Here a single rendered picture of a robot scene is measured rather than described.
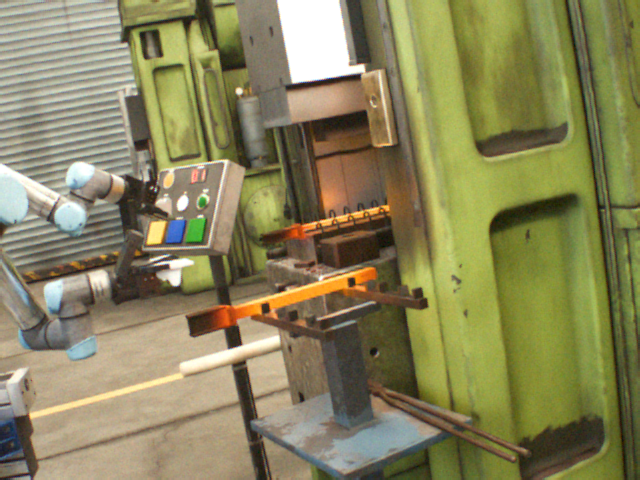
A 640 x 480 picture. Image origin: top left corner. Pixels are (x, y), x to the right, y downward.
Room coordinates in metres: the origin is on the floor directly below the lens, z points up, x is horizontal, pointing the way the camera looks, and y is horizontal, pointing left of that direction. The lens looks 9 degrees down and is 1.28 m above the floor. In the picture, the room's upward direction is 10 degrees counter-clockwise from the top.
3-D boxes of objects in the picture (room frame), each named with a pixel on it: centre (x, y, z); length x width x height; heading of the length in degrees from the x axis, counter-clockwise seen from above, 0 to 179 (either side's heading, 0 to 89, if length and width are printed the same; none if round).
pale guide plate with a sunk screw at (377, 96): (1.84, -0.21, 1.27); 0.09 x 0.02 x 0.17; 22
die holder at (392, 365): (2.11, -0.19, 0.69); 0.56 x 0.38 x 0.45; 112
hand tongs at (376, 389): (1.51, -0.17, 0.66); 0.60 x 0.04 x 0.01; 23
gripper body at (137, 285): (1.89, 0.44, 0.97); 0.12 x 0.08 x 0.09; 112
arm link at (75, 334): (1.84, 0.60, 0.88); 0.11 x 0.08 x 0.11; 61
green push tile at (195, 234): (2.41, 0.33, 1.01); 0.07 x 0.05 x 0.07; 47
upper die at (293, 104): (2.16, -0.17, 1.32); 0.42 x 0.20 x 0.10; 112
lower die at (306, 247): (2.16, -0.17, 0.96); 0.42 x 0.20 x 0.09; 112
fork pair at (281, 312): (1.57, -0.02, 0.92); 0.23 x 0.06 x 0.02; 118
